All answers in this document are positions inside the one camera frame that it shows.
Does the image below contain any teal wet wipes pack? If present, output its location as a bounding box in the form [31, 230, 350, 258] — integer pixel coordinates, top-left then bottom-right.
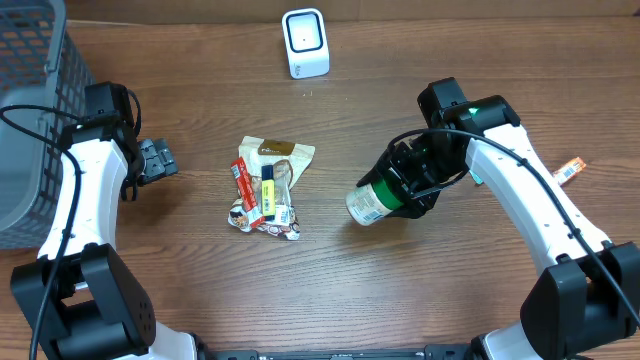
[469, 170, 484, 185]

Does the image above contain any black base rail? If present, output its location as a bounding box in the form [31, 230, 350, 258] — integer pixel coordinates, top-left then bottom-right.
[209, 343, 564, 360]

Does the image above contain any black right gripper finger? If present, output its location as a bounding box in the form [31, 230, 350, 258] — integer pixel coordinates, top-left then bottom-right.
[388, 197, 437, 219]
[356, 154, 395, 189]

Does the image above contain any brown paper snack bag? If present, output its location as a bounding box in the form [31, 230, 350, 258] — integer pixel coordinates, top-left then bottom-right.
[238, 136, 316, 189]

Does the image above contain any white barcode scanner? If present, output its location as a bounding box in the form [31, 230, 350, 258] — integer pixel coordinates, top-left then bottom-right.
[281, 8, 330, 80]

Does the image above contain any white printed snack packet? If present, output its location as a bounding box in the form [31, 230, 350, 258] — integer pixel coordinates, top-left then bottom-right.
[250, 176, 300, 240]

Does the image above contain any red snack bar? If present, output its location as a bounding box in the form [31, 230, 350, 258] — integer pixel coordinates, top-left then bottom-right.
[228, 158, 265, 232]

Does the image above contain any grey plastic basket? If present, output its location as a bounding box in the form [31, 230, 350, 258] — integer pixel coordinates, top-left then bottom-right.
[1, 0, 95, 249]

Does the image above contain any yellow highlighter pen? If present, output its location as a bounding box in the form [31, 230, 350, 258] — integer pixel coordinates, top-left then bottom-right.
[261, 165, 276, 221]

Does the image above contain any green lidded jar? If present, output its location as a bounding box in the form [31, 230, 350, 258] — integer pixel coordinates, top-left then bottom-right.
[345, 178, 404, 226]

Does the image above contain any orange tissue pack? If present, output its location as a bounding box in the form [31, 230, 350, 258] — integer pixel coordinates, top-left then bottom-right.
[552, 157, 587, 186]

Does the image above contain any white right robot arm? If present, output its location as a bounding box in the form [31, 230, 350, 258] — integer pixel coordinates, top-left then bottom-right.
[346, 77, 639, 359]

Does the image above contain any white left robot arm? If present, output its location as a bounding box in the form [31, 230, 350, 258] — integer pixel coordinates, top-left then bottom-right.
[10, 82, 210, 360]

